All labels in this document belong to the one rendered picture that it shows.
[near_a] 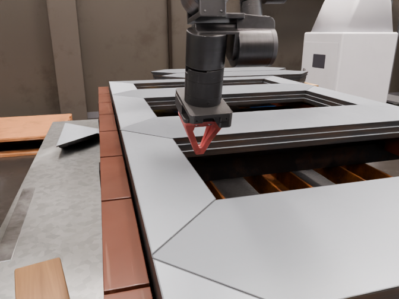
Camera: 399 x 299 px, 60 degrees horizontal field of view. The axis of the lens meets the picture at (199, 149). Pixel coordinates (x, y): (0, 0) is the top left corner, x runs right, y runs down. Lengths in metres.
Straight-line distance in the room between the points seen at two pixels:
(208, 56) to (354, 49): 3.60
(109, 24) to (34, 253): 4.07
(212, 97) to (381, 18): 3.86
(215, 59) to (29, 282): 0.39
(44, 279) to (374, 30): 4.03
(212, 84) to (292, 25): 4.95
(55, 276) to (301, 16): 5.23
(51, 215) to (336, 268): 0.61
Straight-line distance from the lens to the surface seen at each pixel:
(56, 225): 0.76
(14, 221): 0.80
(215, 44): 0.49
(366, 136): 0.84
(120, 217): 0.44
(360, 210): 0.43
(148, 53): 4.67
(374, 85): 4.31
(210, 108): 0.52
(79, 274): 0.61
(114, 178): 0.56
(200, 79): 0.50
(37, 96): 4.68
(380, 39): 4.27
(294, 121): 0.81
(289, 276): 0.31
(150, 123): 0.77
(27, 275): 0.55
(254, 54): 0.51
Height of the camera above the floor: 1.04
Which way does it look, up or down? 19 degrees down
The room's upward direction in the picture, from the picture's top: straight up
